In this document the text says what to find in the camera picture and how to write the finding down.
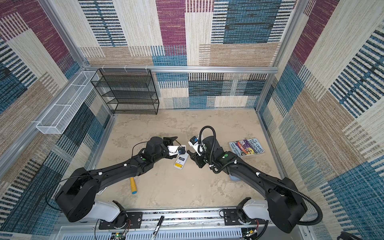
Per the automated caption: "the white mesh wall basket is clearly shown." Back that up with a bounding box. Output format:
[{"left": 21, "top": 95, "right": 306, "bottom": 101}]
[{"left": 36, "top": 71, "right": 96, "bottom": 135}]

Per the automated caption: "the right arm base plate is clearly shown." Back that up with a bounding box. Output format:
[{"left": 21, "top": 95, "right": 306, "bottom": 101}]
[{"left": 219, "top": 209, "right": 258, "bottom": 226}]

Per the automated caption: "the yellow toy shovel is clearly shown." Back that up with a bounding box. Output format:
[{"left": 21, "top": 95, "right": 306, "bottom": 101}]
[{"left": 130, "top": 177, "right": 138, "bottom": 195}]

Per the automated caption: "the blue grey sponge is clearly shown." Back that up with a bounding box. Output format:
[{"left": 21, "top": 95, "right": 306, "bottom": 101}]
[{"left": 229, "top": 175, "right": 240, "bottom": 182}]

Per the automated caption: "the red white remote control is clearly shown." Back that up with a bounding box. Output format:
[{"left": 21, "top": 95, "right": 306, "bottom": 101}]
[{"left": 174, "top": 153, "right": 189, "bottom": 170}]

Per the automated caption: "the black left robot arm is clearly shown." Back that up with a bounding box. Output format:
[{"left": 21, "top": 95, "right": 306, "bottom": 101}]
[{"left": 55, "top": 137, "right": 177, "bottom": 223}]

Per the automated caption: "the white stapler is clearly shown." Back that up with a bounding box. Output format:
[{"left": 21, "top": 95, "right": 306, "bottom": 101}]
[{"left": 97, "top": 188, "right": 107, "bottom": 196}]

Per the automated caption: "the black marker pen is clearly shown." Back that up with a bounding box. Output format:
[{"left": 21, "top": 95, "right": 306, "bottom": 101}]
[{"left": 151, "top": 216, "right": 165, "bottom": 240}]

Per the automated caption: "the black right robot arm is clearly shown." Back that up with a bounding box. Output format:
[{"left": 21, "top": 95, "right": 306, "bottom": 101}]
[{"left": 187, "top": 132, "right": 324, "bottom": 233}]

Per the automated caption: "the colourful magazine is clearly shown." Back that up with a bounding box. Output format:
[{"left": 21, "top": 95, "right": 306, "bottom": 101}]
[{"left": 229, "top": 138, "right": 265, "bottom": 157}]

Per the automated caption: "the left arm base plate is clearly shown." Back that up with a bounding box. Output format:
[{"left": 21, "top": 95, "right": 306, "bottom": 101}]
[{"left": 98, "top": 212, "right": 143, "bottom": 230}]

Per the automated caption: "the black wire shelf rack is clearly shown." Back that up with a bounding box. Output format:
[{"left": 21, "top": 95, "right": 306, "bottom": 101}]
[{"left": 91, "top": 69, "right": 160, "bottom": 115}]

